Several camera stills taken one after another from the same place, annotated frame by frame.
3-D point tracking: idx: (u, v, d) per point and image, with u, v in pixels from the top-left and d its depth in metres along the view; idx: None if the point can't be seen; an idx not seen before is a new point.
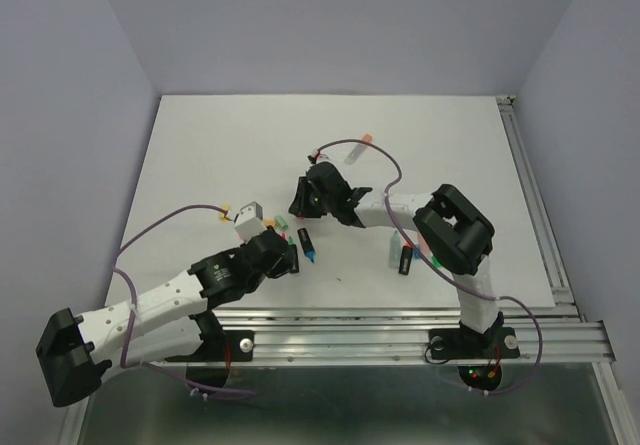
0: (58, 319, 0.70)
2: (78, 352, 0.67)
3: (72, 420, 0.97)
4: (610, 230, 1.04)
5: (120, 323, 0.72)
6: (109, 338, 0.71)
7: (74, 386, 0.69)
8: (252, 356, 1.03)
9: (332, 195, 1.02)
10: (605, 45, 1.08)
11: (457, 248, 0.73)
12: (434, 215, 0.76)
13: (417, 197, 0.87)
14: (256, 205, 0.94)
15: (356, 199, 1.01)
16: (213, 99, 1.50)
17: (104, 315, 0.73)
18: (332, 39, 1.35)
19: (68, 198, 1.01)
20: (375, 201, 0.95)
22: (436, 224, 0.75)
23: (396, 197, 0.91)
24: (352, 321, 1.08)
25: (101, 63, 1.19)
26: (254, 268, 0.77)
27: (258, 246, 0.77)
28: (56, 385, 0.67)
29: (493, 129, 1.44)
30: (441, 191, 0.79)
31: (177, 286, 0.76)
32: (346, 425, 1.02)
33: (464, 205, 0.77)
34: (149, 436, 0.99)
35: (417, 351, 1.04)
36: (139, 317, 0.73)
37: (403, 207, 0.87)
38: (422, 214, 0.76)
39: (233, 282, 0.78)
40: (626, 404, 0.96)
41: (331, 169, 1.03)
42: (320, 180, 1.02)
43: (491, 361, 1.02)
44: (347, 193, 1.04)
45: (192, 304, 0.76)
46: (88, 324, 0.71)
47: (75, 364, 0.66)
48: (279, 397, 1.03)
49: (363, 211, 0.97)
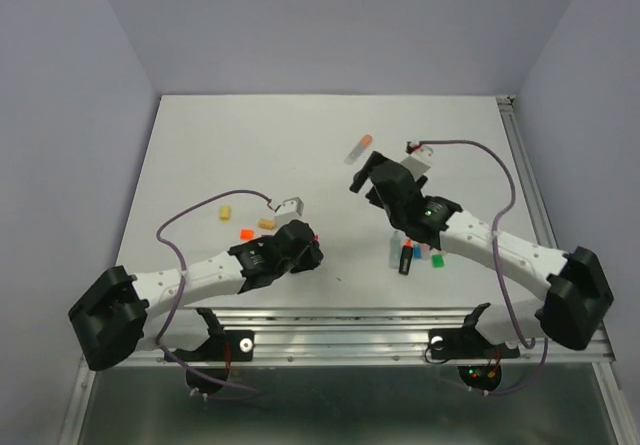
0: (112, 275, 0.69)
2: (131, 307, 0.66)
3: (73, 418, 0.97)
4: (611, 230, 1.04)
5: (171, 285, 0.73)
6: (161, 298, 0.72)
7: (117, 346, 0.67)
8: (252, 356, 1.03)
9: (404, 205, 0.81)
10: (604, 46, 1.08)
11: (585, 330, 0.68)
12: (573, 288, 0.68)
13: (543, 255, 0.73)
14: (298, 200, 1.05)
15: (437, 216, 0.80)
16: (213, 99, 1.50)
17: (155, 276, 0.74)
18: (332, 39, 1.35)
19: (69, 199, 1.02)
20: (475, 235, 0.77)
22: (574, 300, 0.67)
23: (510, 244, 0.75)
24: (353, 321, 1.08)
25: (102, 63, 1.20)
26: (284, 254, 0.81)
27: (287, 234, 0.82)
28: (101, 342, 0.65)
29: (493, 128, 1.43)
30: (577, 256, 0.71)
31: (220, 261, 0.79)
32: (347, 424, 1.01)
33: (598, 279, 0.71)
34: (150, 435, 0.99)
35: (416, 352, 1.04)
36: (190, 283, 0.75)
37: (522, 262, 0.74)
38: (558, 285, 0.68)
39: (264, 267, 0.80)
40: (625, 404, 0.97)
41: (403, 172, 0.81)
42: (391, 185, 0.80)
43: (491, 361, 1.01)
44: (424, 204, 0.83)
45: (233, 281, 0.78)
46: (142, 282, 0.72)
47: (130, 318, 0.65)
48: (279, 397, 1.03)
49: (453, 237, 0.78)
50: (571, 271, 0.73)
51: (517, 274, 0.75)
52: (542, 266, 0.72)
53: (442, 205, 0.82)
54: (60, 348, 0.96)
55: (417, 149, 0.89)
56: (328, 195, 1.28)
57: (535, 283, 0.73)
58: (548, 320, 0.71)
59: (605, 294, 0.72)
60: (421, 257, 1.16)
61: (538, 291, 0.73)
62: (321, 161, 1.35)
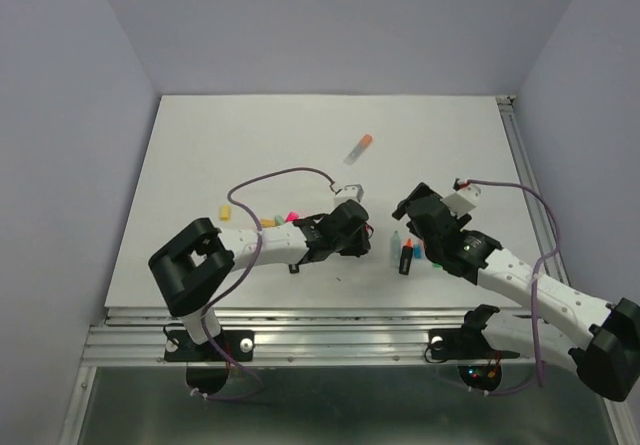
0: (199, 227, 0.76)
2: (219, 255, 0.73)
3: (73, 419, 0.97)
4: (610, 231, 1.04)
5: (249, 241, 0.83)
6: (243, 251, 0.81)
7: (200, 292, 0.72)
8: (252, 356, 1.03)
9: (441, 240, 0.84)
10: (604, 46, 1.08)
11: (623, 383, 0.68)
12: (616, 343, 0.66)
13: (585, 304, 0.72)
14: (359, 187, 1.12)
15: (476, 253, 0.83)
16: (213, 99, 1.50)
17: (235, 233, 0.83)
18: (333, 39, 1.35)
19: (69, 199, 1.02)
20: (514, 275, 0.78)
22: (616, 355, 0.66)
23: (551, 289, 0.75)
24: (353, 321, 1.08)
25: (101, 63, 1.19)
26: (340, 231, 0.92)
27: (345, 213, 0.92)
28: (188, 285, 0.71)
29: (493, 128, 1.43)
30: (622, 309, 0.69)
31: (287, 231, 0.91)
32: (347, 424, 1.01)
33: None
34: (150, 436, 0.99)
35: (417, 351, 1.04)
36: (265, 243, 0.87)
37: (562, 309, 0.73)
38: (600, 338, 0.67)
39: (323, 241, 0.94)
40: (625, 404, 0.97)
41: (442, 206, 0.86)
42: (429, 219, 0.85)
43: (491, 361, 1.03)
44: (462, 238, 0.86)
45: (299, 248, 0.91)
46: (226, 236, 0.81)
47: (219, 264, 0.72)
48: (279, 398, 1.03)
49: (491, 275, 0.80)
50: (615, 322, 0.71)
51: (557, 319, 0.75)
52: (584, 316, 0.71)
53: (481, 242, 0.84)
54: (60, 349, 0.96)
55: (464, 186, 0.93)
56: (329, 195, 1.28)
57: (576, 331, 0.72)
58: (586, 369, 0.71)
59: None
60: (421, 257, 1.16)
61: (579, 340, 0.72)
62: (322, 161, 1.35)
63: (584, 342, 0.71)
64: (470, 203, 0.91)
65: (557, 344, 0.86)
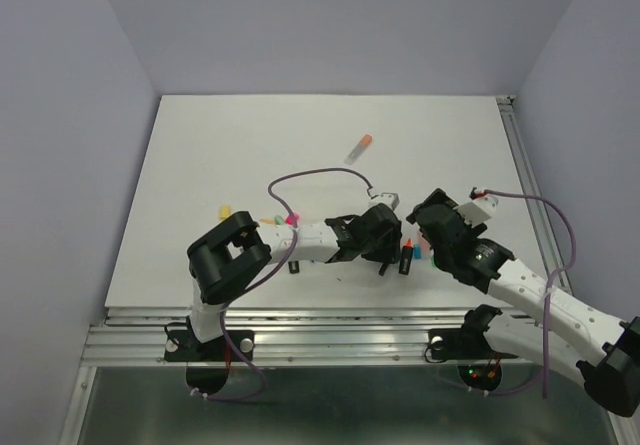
0: (238, 218, 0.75)
2: (258, 248, 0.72)
3: (73, 418, 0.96)
4: (610, 230, 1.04)
5: (285, 237, 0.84)
6: (278, 246, 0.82)
7: (235, 284, 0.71)
8: (252, 355, 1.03)
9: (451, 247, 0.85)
10: (605, 46, 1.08)
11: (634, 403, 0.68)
12: (629, 362, 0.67)
13: (598, 321, 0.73)
14: (395, 196, 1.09)
15: (486, 261, 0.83)
16: (213, 99, 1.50)
17: (272, 228, 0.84)
18: (333, 39, 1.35)
19: (69, 199, 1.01)
20: (526, 288, 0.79)
22: (630, 374, 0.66)
23: (563, 304, 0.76)
24: (353, 321, 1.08)
25: (102, 64, 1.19)
26: (370, 233, 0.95)
27: (376, 216, 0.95)
28: (225, 276, 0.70)
29: (493, 128, 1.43)
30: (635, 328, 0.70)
31: (320, 230, 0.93)
32: (347, 424, 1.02)
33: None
34: (150, 436, 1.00)
35: (417, 351, 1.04)
36: (300, 240, 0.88)
37: (576, 325, 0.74)
38: (614, 357, 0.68)
39: (352, 242, 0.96)
40: None
41: (451, 214, 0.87)
42: (440, 227, 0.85)
43: (491, 362, 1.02)
44: (472, 247, 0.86)
45: (328, 247, 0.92)
46: (264, 230, 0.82)
47: (258, 257, 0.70)
48: (279, 398, 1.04)
49: (503, 286, 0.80)
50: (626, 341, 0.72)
51: (568, 335, 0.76)
52: (597, 334, 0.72)
53: (492, 250, 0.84)
54: (60, 349, 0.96)
55: (481, 195, 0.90)
56: (329, 195, 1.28)
57: (587, 348, 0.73)
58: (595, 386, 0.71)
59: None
60: (421, 257, 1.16)
61: (591, 356, 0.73)
62: (321, 161, 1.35)
63: (596, 359, 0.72)
64: (487, 214, 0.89)
65: (565, 355, 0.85)
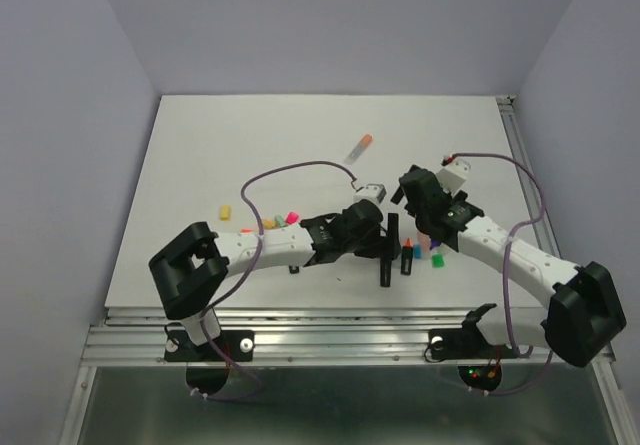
0: (194, 231, 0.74)
2: (214, 261, 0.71)
3: (73, 419, 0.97)
4: (610, 230, 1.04)
5: (248, 247, 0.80)
6: (241, 258, 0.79)
7: (196, 298, 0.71)
8: (252, 356, 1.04)
9: (428, 204, 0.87)
10: (604, 46, 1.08)
11: (587, 345, 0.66)
12: (578, 299, 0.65)
13: (553, 263, 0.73)
14: (381, 187, 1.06)
15: (460, 218, 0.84)
16: (213, 99, 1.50)
17: (234, 238, 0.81)
18: (333, 39, 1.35)
19: (70, 199, 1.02)
20: (490, 237, 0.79)
22: (578, 309, 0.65)
23: (521, 250, 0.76)
24: (353, 321, 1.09)
25: (102, 64, 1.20)
26: (351, 232, 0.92)
27: (357, 213, 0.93)
28: (183, 292, 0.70)
29: (493, 128, 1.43)
30: (588, 271, 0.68)
31: (292, 232, 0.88)
32: (347, 425, 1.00)
33: (610, 298, 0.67)
34: (148, 436, 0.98)
35: (417, 351, 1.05)
36: (266, 247, 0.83)
37: (532, 268, 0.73)
38: (562, 293, 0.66)
39: (333, 243, 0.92)
40: (626, 404, 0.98)
41: (431, 175, 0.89)
42: (418, 185, 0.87)
43: (491, 361, 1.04)
44: (448, 206, 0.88)
45: (301, 252, 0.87)
46: (223, 242, 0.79)
47: (213, 271, 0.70)
48: (278, 398, 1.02)
49: (469, 238, 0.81)
50: (584, 286, 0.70)
51: (525, 280, 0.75)
52: (550, 275, 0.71)
53: (466, 209, 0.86)
54: (60, 349, 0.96)
55: (451, 161, 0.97)
56: (328, 195, 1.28)
57: (542, 291, 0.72)
58: (552, 332, 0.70)
59: (618, 316, 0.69)
60: (421, 257, 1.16)
61: (545, 299, 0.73)
62: (321, 161, 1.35)
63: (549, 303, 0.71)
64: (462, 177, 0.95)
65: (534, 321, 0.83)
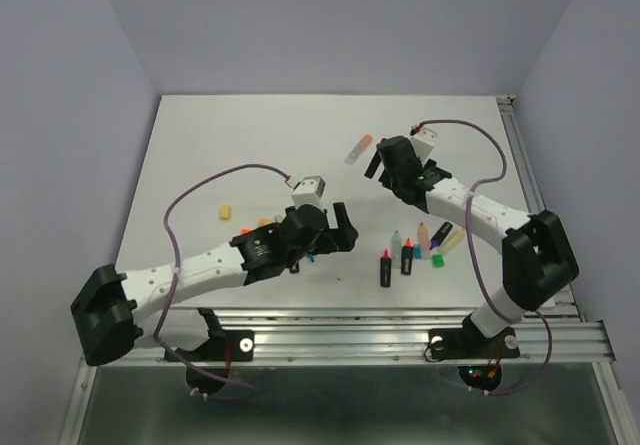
0: (101, 275, 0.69)
2: (119, 308, 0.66)
3: (72, 419, 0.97)
4: (610, 230, 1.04)
5: (162, 284, 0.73)
6: (152, 297, 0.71)
7: (110, 345, 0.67)
8: (252, 356, 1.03)
9: (400, 170, 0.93)
10: (604, 47, 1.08)
11: (538, 285, 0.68)
12: (527, 241, 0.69)
13: (508, 212, 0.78)
14: (319, 180, 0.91)
15: (430, 181, 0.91)
16: (213, 99, 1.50)
17: (146, 275, 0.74)
18: (333, 38, 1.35)
19: (70, 198, 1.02)
20: (454, 195, 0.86)
22: (527, 248, 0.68)
23: (481, 204, 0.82)
24: (353, 321, 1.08)
25: (102, 63, 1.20)
26: (291, 244, 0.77)
27: (295, 222, 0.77)
28: (93, 342, 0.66)
29: (493, 128, 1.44)
30: (541, 218, 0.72)
31: (219, 255, 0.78)
32: (347, 425, 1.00)
33: (561, 242, 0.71)
34: (150, 435, 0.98)
35: (417, 351, 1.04)
36: (183, 281, 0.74)
37: (490, 219, 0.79)
38: (512, 236, 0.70)
39: (270, 258, 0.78)
40: (626, 404, 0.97)
41: (405, 141, 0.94)
42: (391, 153, 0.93)
43: (491, 361, 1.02)
44: (420, 172, 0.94)
45: (232, 275, 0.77)
46: (131, 283, 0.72)
47: (117, 319, 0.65)
48: (279, 397, 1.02)
49: (436, 197, 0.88)
50: (538, 235, 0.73)
51: (486, 232, 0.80)
52: (505, 223, 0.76)
53: (435, 173, 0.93)
54: (60, 349, 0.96)
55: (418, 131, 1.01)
56: (328, 195, 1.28)
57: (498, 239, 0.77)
58: (508, 278, 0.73)
59: (570, 262, 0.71)
60: (421, 257, 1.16)
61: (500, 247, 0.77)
62: (321, 161, 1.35)
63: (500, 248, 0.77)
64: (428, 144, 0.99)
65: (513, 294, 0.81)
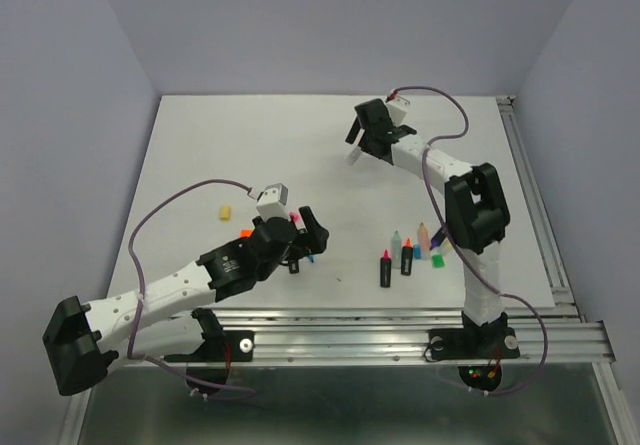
0: (65, 307, 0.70)
2: (84, 340, 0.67)
3: (72, 421, 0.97)
4: (610, 230, 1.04)
5: (127, 312, 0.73)
6: (116, 327, 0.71)
7: (79, 375, 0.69)
8: (252, 356, 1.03)
9: (372, 126, 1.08)
10: (604, 47, 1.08)
11: (471, 225, 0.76)
12: (465, 186, 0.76)
13: (456, 164, 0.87)
14: (282, 186, 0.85)
15: (396, 135, 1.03)
16: (213, 99, 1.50)
17: (111, 304, 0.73)
18: (333, 38, 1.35)
19: (69, 199, 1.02)
20: (414, 149, 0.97)
22: (464, 192, 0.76)
23: (435, 156, 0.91)
24: (353, 321, 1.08)
25: (101, 63, 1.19)
26: (260, 258, 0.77)
27: (263, 236, 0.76)
28: (63, 374, 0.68)
29: (493, 129, 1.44)
30: (481, 169, 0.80)
31: (186, 276, 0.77)
32: (347, 426, 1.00)
33: (495, 191, 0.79)
34: (149, 435, 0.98)
35: (416, 352, 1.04)
36: (147, 307, 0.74)
37: (440, 168, 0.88)
38: (454, 181, 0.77)
39: (240, 273, 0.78)
40: (626, 404, 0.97)
41: (378, 103, 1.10)
42: (365, 110, 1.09)
43: (491, 362, 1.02)
44: (389, 129, 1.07)
45: (200, 296, 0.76)
46: (96, 313, 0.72)
47: (82, 352, 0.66)
48: (279, 398, 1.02)
49: (398, 149, 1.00)
50: (478, 185, 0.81)
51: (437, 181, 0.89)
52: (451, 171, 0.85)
53: (401, 129, 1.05)
54: None
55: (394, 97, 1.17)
56: (328, 195, 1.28)
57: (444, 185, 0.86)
58: (448, 220, 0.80)
59: (503, 211, 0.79)
60: (421, 257, 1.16)
61: None
62: (321, 161, 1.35)
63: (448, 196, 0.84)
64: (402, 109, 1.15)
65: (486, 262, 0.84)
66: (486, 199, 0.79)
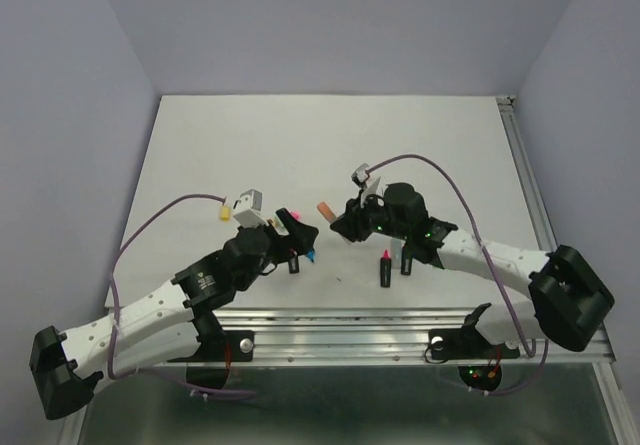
0: (43, 337, 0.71)
2: (61, 369, 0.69)
3: (73, 420, 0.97)
4: (611, 230, 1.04)
5: (102, 338, 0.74)
6: (92, 354, 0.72)
7: (63, 401, 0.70)
8: (252, 356, 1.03)
9: (411, 224, 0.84)
10: (605, 46, 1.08)
11: (577, 323, 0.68)
12: (555, 284, 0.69)
13: (525, 253, 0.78)
14: (254, 192, 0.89)
15: (440, 238, 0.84)
16: (212, 99, 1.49)
17: (87, 331, 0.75)
18: (333, 38, 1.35)
19: (69, 198, 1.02)
20: (467, 247, 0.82)
22: (557, 292, 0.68)
23: (497, 249, 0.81)
24: (352, 322, 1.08)
25: (101, 62, 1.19)
26: (234, 270, 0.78)
27: (233, 250, 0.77)
28: (45, 402, 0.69)
29: (494, 129, 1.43)
30: (561, 254, 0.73)
31: (160, 297, 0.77)
32: (347, 424, 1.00)
33: (587, 276, 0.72)
34: (150, 435, 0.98)
35: (417, 351, 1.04)
36: (122, 332, 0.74)
37: (509, 264, 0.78)
38: (540, 280, 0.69)
39: (217, 289, 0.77)
40: (625, 405, 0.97)
41: (412, 192, 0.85)
42: (402, 207, 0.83)
43: (491, 361, 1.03)
44: (427, 224, 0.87)
45: (176, 315, 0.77)
46: (72, 341, 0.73)
47: (60, 381, 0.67)
48: (279, 397, 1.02)
49: (449, 252, 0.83)
50: (560, 271, 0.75)
51: (509, 279, 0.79)
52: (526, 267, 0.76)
53: (442, 228, 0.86)
54: None
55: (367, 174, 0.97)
56: (328, 196, 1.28)
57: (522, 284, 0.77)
58: (545, 322, 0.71)
59: (601, 293, 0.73)
60: None
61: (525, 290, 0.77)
62: (320, 162, 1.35)
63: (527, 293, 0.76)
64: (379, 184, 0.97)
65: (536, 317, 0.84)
66: (577, 284, 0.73)
